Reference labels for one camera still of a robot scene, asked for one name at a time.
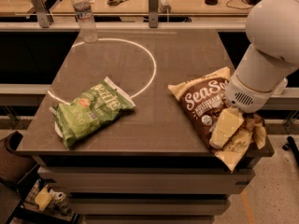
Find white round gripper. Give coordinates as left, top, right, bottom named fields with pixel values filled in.
left=209, top=74, right=276, bottom=149

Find brown sea salt chip bag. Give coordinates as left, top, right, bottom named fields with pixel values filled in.
left=168, top=67, right=255, bottom=172

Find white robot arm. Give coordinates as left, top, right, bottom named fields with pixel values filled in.
left=225, top=0, right=299, bottom=113

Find green kettle chip bag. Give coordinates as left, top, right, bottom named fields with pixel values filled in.
left=50, top=77, right=135, bottom=149

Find clear plastic water bottle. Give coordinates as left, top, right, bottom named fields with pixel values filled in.
left=72, top=0, right=98, bottom=43

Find white power strip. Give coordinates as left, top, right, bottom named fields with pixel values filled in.
left=158, top=0, right=171, bottom=13

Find can on cart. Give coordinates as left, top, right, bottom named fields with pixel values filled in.
left=52, top=192, right=71, bottom=215

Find yellow cloth on cart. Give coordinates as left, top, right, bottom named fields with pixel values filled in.
left=35, top=188, right=52, bottom=211

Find brown chair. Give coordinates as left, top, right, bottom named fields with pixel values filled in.
left=0, top=132, right=36, bottom=186

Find grey metal bracket middle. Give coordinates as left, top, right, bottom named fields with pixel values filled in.
left=149, top=0, right=159, bottom=28

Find grey metal bracket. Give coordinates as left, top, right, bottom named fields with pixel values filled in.
left=149, top=0, right=159, bottom=28
left=31, top=0, right=52, bottom=28

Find black handled scissors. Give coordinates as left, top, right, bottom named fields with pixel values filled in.
left=107, top=0, right=129, bottom=7

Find grey metal bracket left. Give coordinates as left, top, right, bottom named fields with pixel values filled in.
left=31, top=0, right=52, bottom=28

